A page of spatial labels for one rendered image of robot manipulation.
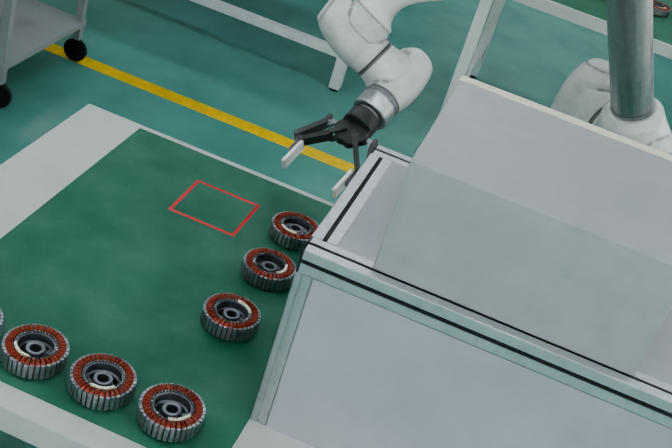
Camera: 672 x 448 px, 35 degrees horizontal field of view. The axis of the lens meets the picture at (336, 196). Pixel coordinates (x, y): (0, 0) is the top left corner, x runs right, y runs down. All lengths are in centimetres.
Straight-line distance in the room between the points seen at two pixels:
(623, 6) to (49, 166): 130
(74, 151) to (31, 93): 183
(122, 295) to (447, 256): 72
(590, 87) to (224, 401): 136
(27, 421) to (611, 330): 93
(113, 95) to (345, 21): 215
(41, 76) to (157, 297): 246
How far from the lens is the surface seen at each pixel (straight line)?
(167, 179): 249
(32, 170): 244
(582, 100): 283
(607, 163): 184
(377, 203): 188
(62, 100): 433
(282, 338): 181
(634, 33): 250
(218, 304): 209
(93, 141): 258
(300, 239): 234
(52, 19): 454
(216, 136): 431
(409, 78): 243
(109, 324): 204
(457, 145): 170
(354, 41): 241
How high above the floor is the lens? 203
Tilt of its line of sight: 29 degrees down
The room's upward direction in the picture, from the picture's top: 18 degrees clockwise
